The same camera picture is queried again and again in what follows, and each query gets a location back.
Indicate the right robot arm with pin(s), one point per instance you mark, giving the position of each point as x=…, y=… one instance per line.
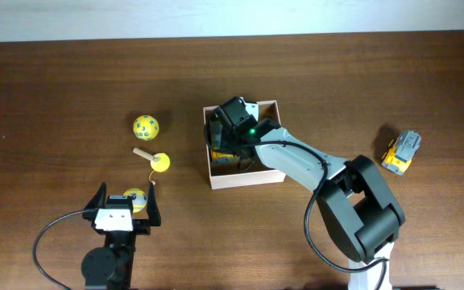
x=360, y=212

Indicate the yellow disc wooden handle toy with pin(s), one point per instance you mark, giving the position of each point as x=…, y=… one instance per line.
x=159, y=162

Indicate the yellow ball blue letters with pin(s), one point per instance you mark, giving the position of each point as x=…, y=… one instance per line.
x=146, y=127

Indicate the yellow ball with face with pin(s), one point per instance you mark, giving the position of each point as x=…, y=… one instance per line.
x=139, y=198

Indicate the yellow grey toy loader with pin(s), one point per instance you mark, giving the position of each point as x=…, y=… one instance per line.
x=400, y=152

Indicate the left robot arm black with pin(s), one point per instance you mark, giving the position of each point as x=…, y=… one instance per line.
x=110, y=266

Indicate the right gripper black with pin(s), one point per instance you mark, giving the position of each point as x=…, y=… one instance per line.
x=217, y=142

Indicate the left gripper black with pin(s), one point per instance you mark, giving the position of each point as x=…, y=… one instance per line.
x=143, y=225

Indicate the yellow grey toy truck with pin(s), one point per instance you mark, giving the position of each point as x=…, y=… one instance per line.
x=220, y=155

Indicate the white cardboard box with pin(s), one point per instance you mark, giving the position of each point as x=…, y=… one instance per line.
x=227, y=175

